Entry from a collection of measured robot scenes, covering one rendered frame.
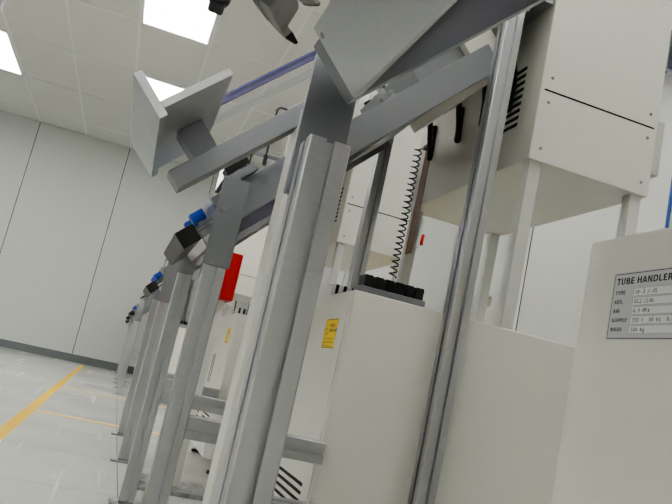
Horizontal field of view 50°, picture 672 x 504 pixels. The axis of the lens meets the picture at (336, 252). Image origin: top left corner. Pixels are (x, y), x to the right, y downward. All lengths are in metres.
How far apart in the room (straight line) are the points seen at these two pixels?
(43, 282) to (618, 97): 9.04
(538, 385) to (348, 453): 0.44
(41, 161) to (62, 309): 2.00
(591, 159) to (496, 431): 0.65
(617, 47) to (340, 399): 1.05
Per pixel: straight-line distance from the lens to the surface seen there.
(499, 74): 1.63
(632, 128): 1.84
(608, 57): 1.86
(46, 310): 10.22
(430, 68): 1.65
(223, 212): 1.35
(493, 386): 1.56
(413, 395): 1.48
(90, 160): 10.46
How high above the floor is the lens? 0.43
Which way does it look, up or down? 10 degrees up
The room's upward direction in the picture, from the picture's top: 13 degrees clockwise
